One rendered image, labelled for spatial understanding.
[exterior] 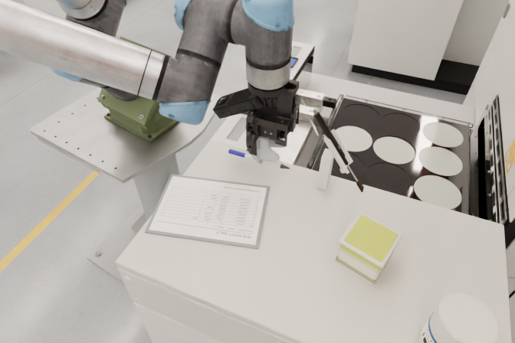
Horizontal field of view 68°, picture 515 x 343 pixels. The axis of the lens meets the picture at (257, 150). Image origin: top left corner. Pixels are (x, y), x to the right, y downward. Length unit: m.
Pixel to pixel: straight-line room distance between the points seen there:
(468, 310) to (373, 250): 0.14
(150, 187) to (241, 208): 0.65
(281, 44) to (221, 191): 0.33
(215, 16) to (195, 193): 0.35
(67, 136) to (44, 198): 1.10
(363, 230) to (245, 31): 0.36
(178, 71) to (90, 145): 0.62
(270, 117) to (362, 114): 0.47
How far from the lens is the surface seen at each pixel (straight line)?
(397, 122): 1.10
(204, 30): 0.61
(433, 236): 0.77
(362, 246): 0.63
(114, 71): 0.61
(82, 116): 1.31
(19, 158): 2.63
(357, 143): 1.00
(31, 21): 0.63
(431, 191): 0.94
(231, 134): 0.91
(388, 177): 0.94
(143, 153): 1.10
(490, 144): 1.06
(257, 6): 0.56
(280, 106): 0.66
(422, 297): 0.70
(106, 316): 1.79
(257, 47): 0.59
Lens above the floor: 1.54
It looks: 43 degrees down
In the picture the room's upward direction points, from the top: straight up
